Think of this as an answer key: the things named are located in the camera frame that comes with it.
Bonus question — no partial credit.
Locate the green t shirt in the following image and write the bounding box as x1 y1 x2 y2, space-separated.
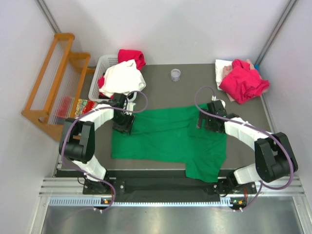
112 106 227 183

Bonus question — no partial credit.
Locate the folded white t shirt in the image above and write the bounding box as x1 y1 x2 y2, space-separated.
215 59 233 91

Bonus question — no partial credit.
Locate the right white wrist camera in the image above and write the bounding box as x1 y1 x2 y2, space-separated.
212 96 226 108

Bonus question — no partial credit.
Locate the purple cable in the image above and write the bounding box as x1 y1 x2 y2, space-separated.
59 90 149 212
194 85 294 212

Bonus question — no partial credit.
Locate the black t shirt in basket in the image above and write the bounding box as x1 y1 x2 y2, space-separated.
98 93 136 99

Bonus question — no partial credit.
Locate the red t shirt in basket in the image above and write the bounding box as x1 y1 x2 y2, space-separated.
97 49 146 88

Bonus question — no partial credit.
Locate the wooden rack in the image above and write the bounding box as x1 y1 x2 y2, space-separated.
21 33 95 141

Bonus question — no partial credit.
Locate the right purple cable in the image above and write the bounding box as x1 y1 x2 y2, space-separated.
194 85 294 212

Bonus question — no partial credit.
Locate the colourful red box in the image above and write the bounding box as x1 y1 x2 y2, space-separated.
74 98 98 118

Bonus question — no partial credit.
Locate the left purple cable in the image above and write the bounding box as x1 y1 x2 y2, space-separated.
59 90 149 212

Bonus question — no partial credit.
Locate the white laundry basket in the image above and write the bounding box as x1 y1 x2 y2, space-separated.
88 55 146 102

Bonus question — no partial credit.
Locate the jar of paper clips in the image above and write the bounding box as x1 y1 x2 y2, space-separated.
171 69 181 81

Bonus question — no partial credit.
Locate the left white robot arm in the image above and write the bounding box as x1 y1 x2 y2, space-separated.
59 94 136 194

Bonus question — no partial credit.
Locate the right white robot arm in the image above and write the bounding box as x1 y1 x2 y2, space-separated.
197 100 298 193

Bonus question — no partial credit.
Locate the folded pink t shirt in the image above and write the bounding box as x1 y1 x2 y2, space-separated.
221 58 263 102

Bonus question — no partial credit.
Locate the white t shirt in basket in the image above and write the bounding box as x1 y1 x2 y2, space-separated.
99 59 146 97

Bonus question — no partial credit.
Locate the blue item behind shirts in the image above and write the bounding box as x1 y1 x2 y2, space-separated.
254 64 259 72

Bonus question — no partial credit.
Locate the slotted cable duct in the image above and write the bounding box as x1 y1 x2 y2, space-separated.
48 196 247 207

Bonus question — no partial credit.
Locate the crumpled red t shirt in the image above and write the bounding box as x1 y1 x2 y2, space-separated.
218 58 270 105

